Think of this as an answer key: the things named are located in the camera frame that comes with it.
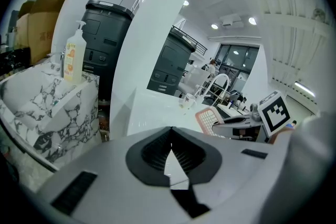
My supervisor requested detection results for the person's light grey clothing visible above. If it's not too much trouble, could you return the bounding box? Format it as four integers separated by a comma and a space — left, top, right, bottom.
278, 111, 334, 218

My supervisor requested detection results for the dark glass window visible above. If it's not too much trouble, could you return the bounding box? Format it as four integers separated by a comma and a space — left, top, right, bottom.
215, 44, 261, 92

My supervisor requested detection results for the chrome tap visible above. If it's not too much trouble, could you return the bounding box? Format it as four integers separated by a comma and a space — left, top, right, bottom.
47, 46, 67, 79

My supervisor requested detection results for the white pump bottle orange label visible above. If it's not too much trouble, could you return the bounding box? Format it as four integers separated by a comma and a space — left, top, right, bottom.
64, 20, 87, 84

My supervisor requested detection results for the tall cardboard box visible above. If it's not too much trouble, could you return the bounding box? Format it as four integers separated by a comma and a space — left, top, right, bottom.
15, 1, 36, 49

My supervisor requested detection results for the marble pattern sink cabinet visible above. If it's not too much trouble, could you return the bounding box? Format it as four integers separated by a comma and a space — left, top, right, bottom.
0, 62, 102, 171

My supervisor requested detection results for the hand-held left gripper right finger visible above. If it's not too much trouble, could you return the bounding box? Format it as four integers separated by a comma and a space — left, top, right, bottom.
171, 126, 287, 224

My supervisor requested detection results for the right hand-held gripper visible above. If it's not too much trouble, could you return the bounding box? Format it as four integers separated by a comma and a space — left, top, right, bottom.
212, 90, 292, 143

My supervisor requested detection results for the clear glass cup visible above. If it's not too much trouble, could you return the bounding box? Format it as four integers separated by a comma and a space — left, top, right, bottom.
178, 94, 197, 110

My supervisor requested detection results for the pink soap dish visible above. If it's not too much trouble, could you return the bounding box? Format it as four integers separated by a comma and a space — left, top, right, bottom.
194, 106, 225, 137

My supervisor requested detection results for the large cardboard box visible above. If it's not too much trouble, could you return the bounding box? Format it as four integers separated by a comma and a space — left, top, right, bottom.
30, 0, 69, 65

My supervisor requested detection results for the white curved faucet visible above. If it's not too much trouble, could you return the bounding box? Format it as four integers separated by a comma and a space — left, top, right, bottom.
202, 73, 232, 103

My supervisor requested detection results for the person's right forearm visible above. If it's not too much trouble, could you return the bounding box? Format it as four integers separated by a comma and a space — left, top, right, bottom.
267, 128, 293, 145

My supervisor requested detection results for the long tube light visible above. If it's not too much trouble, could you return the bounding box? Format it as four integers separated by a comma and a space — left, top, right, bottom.
293, 80, 317, 97

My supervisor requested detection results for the black tall machine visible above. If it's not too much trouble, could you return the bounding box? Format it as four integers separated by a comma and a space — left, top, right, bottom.
80, 0, 134, 99
146, 26, 197, 94

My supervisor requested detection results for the white ceiling air conditioner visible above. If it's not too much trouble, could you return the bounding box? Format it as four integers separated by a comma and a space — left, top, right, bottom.
219, 14, 245, 27

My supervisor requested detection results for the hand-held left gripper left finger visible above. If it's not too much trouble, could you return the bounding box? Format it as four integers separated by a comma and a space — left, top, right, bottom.
36, 126, 190, 224

